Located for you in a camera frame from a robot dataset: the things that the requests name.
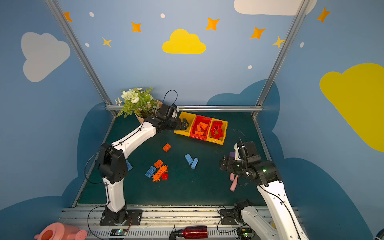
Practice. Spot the red middle bin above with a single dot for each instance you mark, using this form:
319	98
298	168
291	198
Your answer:
196	123

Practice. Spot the green artificial plant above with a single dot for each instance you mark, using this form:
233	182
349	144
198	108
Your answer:
136	101

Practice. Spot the pink watering can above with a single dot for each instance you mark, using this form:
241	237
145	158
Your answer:
59	231

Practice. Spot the long orange lego piece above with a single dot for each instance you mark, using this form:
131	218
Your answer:
158	175

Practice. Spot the peach flower pot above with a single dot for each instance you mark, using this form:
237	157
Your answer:
157	108

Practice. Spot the orange slope lego brick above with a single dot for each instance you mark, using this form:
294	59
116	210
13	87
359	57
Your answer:
203	126

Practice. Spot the left circuit board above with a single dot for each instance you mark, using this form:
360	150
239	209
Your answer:
119	232

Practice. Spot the circuit board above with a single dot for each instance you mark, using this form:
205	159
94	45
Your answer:
244	234
119	232

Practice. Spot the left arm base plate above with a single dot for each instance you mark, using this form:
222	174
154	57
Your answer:
122	218

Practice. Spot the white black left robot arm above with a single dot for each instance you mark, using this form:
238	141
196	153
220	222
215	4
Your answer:
112	157

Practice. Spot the right yellow bin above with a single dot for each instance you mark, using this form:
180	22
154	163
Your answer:
221	140

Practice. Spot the aluminium right post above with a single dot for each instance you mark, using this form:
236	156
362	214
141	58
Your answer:
292	32

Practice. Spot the aluminium post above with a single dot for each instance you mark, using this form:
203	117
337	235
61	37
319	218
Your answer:
59	15
292	32

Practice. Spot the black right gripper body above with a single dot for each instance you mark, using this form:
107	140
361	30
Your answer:
226	164

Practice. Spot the aluminium back rail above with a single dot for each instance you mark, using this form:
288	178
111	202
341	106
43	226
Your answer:
220	108

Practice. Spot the left yellow bin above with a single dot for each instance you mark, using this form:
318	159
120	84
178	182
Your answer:
187	120

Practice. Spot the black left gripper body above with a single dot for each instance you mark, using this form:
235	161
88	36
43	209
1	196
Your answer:
175	124

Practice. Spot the aluminium left post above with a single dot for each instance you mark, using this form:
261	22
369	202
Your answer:
59	15

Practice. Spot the right circuit board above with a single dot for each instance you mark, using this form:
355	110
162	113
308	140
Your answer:
244	234

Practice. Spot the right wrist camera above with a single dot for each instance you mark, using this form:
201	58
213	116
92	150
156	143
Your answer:
240	151

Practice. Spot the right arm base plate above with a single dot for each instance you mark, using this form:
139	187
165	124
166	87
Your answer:
230	216

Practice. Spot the red metallic bottle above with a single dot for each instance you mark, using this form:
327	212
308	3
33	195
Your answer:
189	233

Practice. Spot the orange square lego brick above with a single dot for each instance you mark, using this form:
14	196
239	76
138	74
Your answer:
167	147

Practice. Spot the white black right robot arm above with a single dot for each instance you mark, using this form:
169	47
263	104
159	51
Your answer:
270	185

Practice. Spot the aluminium front rail base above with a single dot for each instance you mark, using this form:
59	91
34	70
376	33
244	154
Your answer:
157	221

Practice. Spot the light blue lego brick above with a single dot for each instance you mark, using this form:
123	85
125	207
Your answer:
189	159

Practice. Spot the yellow bin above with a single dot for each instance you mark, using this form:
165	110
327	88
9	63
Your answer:
221	140
187	120

